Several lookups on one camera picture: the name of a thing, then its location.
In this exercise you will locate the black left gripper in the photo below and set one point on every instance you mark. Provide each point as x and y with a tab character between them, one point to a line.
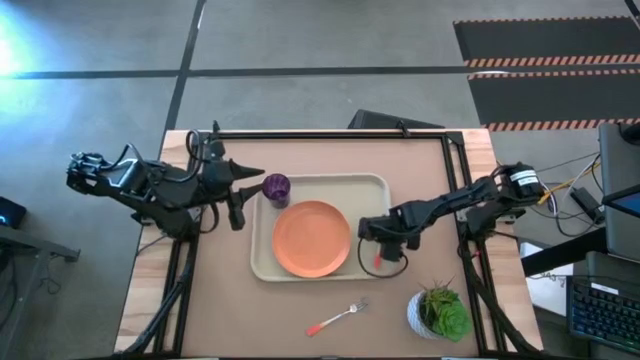
215	172

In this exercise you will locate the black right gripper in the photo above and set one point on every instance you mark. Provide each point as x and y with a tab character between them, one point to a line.
395	227

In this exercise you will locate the purple faceted cup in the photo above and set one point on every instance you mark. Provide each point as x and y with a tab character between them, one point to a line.
276	189

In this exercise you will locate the orange round plate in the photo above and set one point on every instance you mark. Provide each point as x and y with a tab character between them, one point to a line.
311	239

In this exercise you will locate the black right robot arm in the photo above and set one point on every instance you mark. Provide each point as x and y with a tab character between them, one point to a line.
450	202

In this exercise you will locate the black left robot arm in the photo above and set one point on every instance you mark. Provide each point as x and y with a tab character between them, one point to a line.
150	185

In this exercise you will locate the beige plastic tray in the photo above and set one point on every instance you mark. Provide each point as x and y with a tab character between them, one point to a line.
360	192

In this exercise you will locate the succulent in white pot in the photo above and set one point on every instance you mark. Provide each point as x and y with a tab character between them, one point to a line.
442	315

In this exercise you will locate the black chair back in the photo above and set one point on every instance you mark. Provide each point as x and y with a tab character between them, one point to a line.
385	121

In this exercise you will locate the black power adapter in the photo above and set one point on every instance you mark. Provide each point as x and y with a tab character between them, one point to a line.
586	202

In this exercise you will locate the black hazard-striped floor mat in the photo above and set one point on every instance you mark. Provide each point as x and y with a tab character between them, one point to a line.
545	37
555	97

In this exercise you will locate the black keyboard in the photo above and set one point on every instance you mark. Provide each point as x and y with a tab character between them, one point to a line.
605	315

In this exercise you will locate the grey computer monitor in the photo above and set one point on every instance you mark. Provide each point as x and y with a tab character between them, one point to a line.
620	160

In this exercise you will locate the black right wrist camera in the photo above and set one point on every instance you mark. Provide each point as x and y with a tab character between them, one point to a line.
392	251

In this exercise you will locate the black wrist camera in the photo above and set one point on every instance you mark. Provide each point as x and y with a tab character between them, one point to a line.
392	251
236	215

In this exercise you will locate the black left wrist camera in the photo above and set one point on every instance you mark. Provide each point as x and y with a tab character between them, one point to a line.
236	215

